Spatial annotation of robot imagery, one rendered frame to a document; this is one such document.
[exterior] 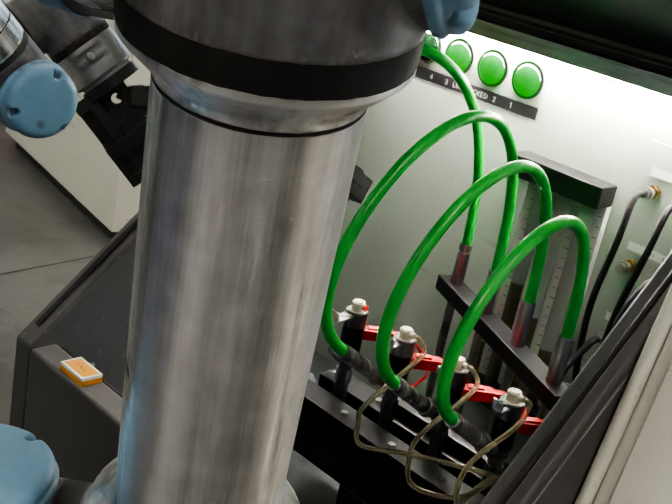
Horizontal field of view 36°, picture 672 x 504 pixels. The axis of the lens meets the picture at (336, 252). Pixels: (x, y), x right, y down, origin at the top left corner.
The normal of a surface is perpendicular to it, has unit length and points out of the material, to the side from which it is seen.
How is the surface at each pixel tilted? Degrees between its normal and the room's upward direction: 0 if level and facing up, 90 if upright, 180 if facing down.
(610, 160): 90
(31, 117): 89
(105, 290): 90
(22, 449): 8
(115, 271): 90
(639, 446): 76
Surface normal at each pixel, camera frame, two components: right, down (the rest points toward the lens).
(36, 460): 0.06, -0.93
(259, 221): 0.16, 0.58
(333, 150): 0.69, 0.51
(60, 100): 0.60, 0.40
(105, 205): -0.80, 0.07
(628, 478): -0.63, -0.09
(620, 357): -0.33, -0.58
